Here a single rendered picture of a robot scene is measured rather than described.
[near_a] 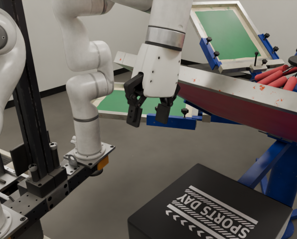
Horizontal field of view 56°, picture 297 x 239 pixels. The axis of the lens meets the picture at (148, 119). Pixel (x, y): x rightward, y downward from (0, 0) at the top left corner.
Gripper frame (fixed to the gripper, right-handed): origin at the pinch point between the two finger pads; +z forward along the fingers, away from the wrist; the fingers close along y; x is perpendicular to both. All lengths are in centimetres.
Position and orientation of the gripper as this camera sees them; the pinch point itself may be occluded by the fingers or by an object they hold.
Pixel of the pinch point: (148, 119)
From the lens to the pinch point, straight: 58.6
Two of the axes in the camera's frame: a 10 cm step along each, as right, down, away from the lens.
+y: -6.5, 0.6, -7.6
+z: -2.0, 9.5, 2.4
